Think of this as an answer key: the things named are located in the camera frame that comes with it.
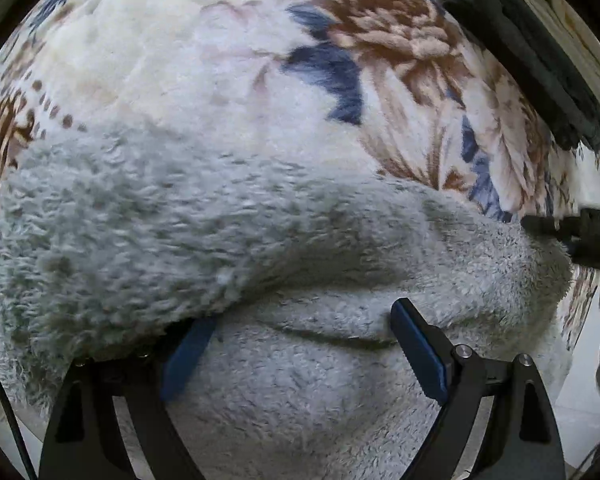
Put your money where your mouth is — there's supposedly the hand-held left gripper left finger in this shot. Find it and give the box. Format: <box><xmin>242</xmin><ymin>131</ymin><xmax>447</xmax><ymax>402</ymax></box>
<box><xmin>40</xmin><ymin>317</ymin><xmax>219</xmax><ymax>480</ymax></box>

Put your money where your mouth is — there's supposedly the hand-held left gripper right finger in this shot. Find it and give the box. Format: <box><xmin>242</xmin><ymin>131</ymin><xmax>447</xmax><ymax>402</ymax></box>
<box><xmin>390</xmin><ymin>298</ymin><xmax>566</xmax><ymax>480</ymax></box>

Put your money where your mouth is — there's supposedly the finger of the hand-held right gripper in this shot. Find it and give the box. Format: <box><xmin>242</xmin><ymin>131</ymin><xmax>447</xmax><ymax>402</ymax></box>
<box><xmin>522</xmin><ymin>208</ymin><xmax>600</xmax><ymax>272</ymax></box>

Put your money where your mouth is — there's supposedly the grey fluffy towel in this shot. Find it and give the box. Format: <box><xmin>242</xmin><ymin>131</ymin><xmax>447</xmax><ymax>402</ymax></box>
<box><xmin>0</xmin><ymin>122</ymin><xmax>578</xmax><ymax>480</ymax></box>

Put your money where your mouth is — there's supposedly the dark green folded cloth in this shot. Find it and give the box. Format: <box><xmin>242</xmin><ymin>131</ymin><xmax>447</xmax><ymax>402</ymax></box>
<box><xmin>444</xmin><ymin>0</ymin><xmax>600</xmax><ymax>152</ymax></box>

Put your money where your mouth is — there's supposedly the floral fleece blanket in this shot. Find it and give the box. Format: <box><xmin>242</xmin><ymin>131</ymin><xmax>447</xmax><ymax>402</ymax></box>
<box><xmin>0</xmin><ymin>0</ymin><xmax>600</xmax><ymax>361</ymax></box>

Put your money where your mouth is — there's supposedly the black cable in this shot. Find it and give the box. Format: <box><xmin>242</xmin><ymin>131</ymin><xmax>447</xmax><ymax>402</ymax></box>
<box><xmin>0</xmin><ymin>347</ymin><xmax>37</xmax><ymax>480</ymax></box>

